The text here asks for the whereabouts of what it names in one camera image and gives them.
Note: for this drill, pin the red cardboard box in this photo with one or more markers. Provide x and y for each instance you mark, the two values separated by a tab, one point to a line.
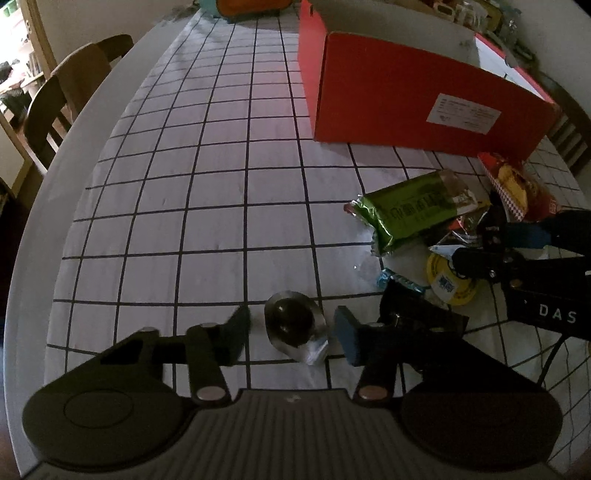
392	92

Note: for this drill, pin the wooden door frame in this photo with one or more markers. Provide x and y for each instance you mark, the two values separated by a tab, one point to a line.
40	37

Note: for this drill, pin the teal candy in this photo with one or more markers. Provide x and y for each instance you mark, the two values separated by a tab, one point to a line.
398	278

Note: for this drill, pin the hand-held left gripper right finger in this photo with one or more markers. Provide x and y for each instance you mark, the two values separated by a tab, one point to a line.
348	338

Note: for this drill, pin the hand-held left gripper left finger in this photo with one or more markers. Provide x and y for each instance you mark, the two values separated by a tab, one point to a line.
238	333

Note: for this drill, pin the red yellow snack packet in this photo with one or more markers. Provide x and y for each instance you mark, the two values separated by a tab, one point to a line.
517	184

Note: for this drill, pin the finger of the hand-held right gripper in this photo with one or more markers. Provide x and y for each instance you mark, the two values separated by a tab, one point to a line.
475	265
526	234

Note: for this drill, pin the white checkered tablecloth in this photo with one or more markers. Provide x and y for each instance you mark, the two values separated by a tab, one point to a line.
207	184

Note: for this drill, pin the orange teal tissue box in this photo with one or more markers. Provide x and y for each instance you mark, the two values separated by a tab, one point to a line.
244	7

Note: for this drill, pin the black snack packet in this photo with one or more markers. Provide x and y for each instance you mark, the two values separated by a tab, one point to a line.
415	305

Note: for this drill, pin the yellow tin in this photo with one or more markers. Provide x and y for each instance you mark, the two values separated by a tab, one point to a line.
490	11

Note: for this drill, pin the green snack packet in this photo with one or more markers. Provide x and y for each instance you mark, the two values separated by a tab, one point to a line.
408	210

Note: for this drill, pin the silver brown snack packet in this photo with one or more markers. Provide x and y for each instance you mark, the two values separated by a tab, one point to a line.
468	219

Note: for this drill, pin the wooden chair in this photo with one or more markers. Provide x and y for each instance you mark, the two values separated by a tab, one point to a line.
46	120
572	134
87	69

